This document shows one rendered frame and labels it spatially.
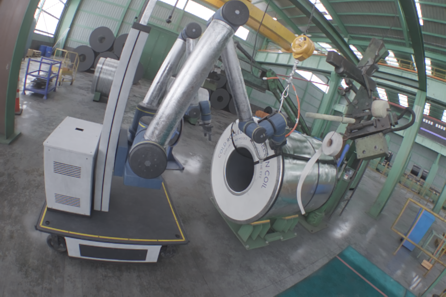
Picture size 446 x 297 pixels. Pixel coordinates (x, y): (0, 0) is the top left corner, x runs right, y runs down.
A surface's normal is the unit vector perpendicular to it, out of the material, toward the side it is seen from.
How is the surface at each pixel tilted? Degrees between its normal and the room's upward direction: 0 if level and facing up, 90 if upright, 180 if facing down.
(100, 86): 109
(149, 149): 84
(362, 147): 90
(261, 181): 90
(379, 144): 90
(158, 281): 0
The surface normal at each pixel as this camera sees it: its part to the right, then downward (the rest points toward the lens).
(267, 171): -0.82, -0.20
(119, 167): 0.44, 0.33
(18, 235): 0.34, -0.92
